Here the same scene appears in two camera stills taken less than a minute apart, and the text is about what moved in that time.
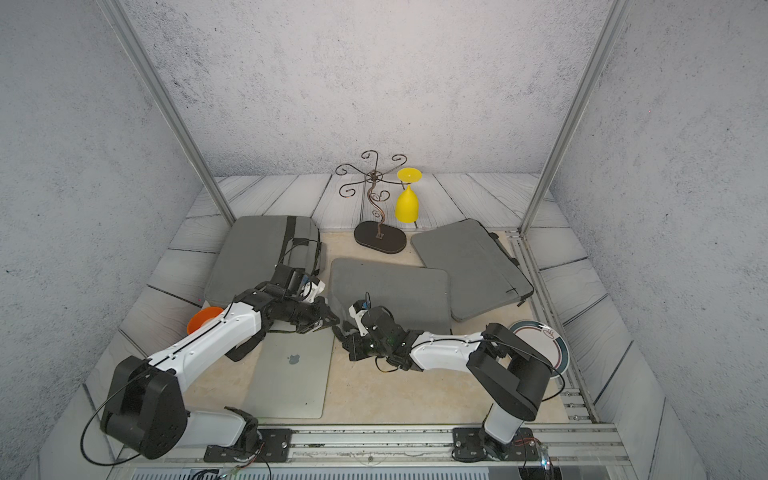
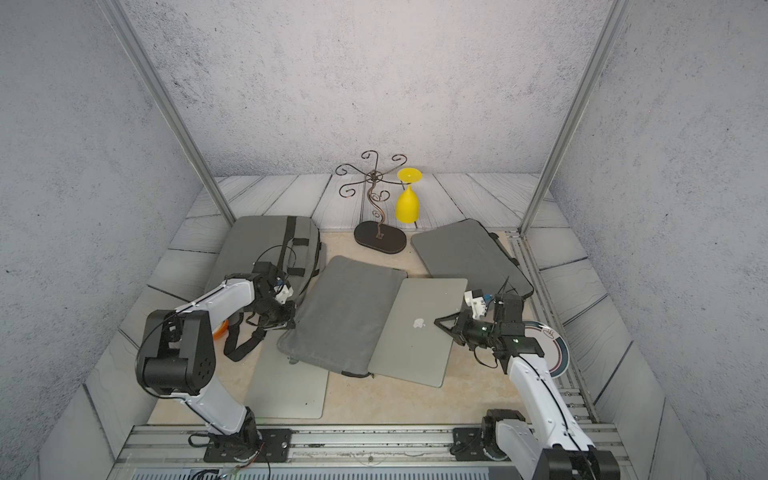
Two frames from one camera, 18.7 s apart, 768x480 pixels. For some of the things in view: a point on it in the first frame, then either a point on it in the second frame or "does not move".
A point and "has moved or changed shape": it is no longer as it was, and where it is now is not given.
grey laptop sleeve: (418, 297) has moved or changed shape
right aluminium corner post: (616, 16) does not move
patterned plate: (546, 341) does not move
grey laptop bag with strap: (253, 245) does not move
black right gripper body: (365, 347) -> (476, 332)
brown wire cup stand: (376, 236) does not move
